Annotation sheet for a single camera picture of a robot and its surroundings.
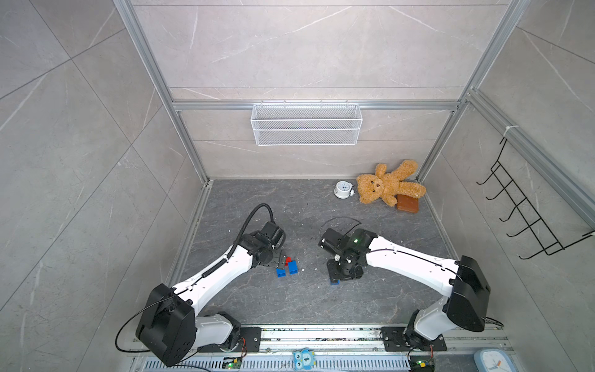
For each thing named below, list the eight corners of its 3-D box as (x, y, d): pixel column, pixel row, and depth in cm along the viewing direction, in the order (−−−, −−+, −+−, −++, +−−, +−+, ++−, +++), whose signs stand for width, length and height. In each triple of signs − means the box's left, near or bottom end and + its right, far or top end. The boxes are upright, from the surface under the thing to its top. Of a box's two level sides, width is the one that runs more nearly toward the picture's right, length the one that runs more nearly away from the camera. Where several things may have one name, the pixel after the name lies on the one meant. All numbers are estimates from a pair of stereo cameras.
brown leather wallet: (395, 209, 110) (398, 205, 107) (396, 198, 115) (398, 194, 112) (416, 214, 108) (419, 209, 106) (416, 203, 113) (419, 198, 110)
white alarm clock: (334, 198, 113) (335, 192, 110) (333, 187, 119) (334, 180, 115) (352, 198, 113) (353, 192, 110) (350, 187, 119) (351, 180, 115)
